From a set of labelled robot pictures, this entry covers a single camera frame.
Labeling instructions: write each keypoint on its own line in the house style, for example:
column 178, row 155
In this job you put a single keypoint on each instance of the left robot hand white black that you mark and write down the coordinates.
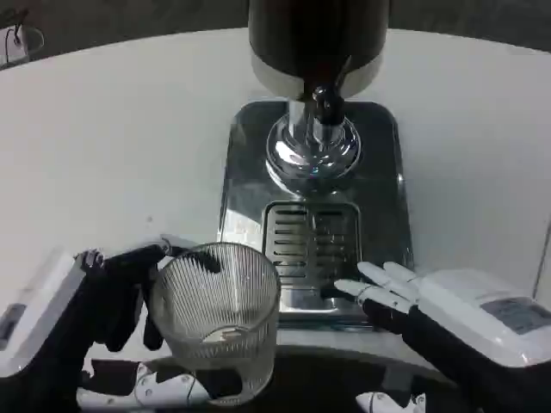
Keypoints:
column 116, row 284

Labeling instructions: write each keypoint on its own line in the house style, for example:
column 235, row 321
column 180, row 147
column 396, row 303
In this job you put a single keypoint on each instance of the white black robot body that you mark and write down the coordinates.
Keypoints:
column 150, row 383

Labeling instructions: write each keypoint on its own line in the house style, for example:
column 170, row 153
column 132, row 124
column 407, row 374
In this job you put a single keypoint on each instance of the black dispenser tap lever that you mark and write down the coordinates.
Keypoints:
column 323, row 101

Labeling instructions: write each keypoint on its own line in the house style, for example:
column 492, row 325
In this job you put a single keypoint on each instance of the slotted steel drip grid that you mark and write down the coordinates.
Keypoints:
column 297, row 241

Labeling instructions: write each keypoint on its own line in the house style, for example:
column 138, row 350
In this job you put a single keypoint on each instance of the clear ribbed glass cup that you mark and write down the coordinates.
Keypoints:
column 215, row 318

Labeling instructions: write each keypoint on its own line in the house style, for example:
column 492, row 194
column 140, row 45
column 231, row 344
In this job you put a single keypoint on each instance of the steel drip tray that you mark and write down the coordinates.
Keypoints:
column 379, row 180

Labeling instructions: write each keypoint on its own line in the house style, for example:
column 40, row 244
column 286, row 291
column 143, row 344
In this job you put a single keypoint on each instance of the black drink dispenser chrome base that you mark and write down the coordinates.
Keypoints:
column 318, row 38

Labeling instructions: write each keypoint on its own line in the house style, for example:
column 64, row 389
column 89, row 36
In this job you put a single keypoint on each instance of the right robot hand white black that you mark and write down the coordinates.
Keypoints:
column 447, row 301

